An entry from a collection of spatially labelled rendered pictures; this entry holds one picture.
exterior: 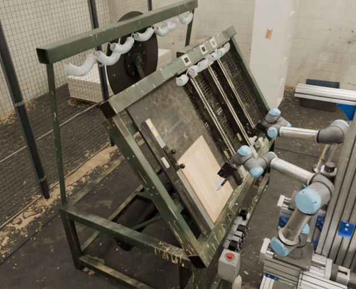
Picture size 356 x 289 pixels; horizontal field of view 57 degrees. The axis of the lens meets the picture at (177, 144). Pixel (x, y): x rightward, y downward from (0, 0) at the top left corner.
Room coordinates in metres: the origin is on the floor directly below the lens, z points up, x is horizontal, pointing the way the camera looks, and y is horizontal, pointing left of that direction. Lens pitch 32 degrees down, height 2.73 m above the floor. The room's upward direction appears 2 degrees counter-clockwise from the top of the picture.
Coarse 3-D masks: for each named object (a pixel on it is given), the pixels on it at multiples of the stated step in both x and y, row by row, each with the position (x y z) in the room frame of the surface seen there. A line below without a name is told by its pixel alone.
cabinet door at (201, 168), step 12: (192, 144) 2.22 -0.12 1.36; (204, 144) 2.31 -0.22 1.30; (192, 156) 2.13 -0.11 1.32; (204, 156) 2.23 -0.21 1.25; (192, 168) 2.05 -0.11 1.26; (204, 168) 2.14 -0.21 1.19; (216, 168) 2.24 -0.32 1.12; (192, 180) 1.96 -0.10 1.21; (204, 180) 2.05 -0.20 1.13; (204, 192) 1.97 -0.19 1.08; (216, 192) 2.06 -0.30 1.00; (228, 192) 2.16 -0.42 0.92; (204, 204) 1.89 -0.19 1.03; (216, 204) 1.98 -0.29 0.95; (216, 216) 1.89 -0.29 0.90
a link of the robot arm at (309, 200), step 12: (300, 192) 1.27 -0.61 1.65; (312, 192) 1.24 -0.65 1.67; (324, 192) 1.26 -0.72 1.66; (300, 204) 1.24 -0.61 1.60; (312, 204) 1.20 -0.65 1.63; (300, 216) 1.26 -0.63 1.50; (288, 228) 1.30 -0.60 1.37; (300, 228) 1.27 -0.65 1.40; (276, 240) 1.32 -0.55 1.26; (288, 240) 1.29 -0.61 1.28; (276, 252) 1.31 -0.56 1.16; (288, 252) 1.28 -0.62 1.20
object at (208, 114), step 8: (184, 56) 2.67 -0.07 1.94; (200, 64) 2.60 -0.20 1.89; (184, 72) 2.64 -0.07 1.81; (192, 80) 2.62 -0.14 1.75; (192, 88) 2.60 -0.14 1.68; (200, 96) 2.57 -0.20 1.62; (200, 104) 2.57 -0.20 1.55; (208, 104) 2.59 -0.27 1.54; (208, 112) 2.53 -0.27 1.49; (208, 120) 2.53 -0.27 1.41; (216, 120) 2.54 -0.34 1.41; (216, 128) 2.49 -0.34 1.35; (216, 136) 2.49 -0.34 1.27; (224, 136) 2.50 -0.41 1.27; (224, 144) 2.45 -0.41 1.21; (232, 152) 2.44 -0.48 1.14; (240, 168) 2.38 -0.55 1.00; (240, 176) 2.37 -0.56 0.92
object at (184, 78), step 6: (222, 42) 2.97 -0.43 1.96; (216, 48) 2.82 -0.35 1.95; (222, 48) 3.04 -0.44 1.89; (204, 54) 2.61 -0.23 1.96; (210, 54) 2.83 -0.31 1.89; (216, 54) 2.86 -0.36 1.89; (222, 54) 2.99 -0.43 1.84; (198, 60) 2.50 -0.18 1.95; (204, 60) 2.70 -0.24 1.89; (210, 60) 2.82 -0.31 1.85; (186, 66) 2.33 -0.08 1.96; (198, 66) 2.65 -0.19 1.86; (180, 72) 2.23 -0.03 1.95; (186, 72) 2.40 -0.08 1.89; (192, 72) 2.45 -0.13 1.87; (180, 78) 2.30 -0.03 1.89; (186, 78) 2.33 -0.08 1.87; (180, 84) 2.31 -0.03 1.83
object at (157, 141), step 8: (152, 128) 1.99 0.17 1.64; (152, 136) 1.97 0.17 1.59; (160, 136) 1.99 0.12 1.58; (160, 144) 1.94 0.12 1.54; (160, 152) 1.94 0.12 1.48; (168, 160) 1.91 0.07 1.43; (176, 176) 1.88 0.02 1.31; (184, 176) 1.91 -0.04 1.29; (184, 184) 1.86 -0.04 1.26; (184, 192) 1.85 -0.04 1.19; (192, 192) 1.86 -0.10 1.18; (192, 200) 1.82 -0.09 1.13; (200, 208) 1.81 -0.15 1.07; (200, 216) 1.79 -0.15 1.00; (208, 216) 1.81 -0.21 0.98; (208, 224) 1.76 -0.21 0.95
